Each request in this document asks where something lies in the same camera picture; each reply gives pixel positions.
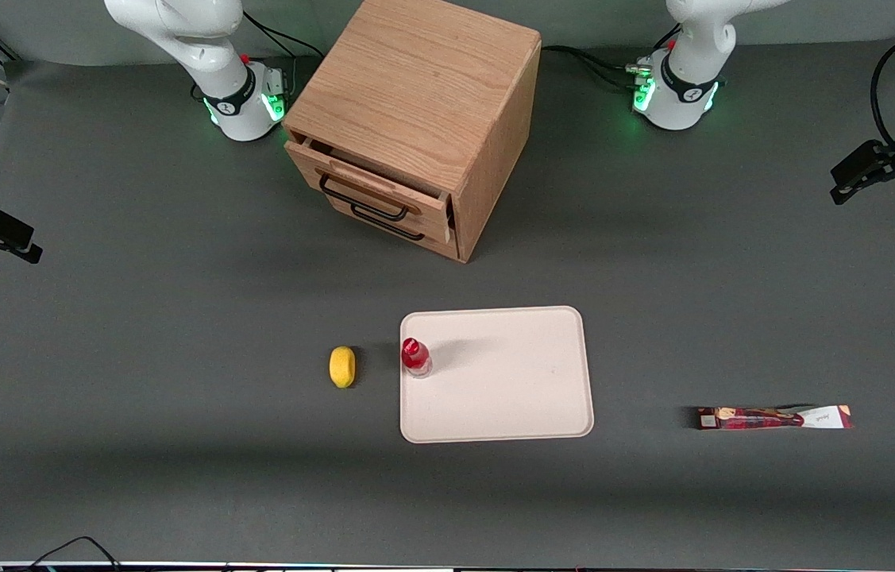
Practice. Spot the red cookie box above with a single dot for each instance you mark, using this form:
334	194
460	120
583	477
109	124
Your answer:
765	418

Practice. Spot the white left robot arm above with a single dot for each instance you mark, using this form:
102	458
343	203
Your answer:
689	75

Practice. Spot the beige plastic tray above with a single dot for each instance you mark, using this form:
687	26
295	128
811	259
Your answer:
507	377

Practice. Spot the yellow lemon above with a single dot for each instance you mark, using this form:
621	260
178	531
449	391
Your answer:
342	367

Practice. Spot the small red-capped bottle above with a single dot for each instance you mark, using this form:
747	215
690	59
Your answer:
415	357

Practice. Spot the wooden drawer cabinet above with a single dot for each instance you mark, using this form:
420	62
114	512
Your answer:
423	87

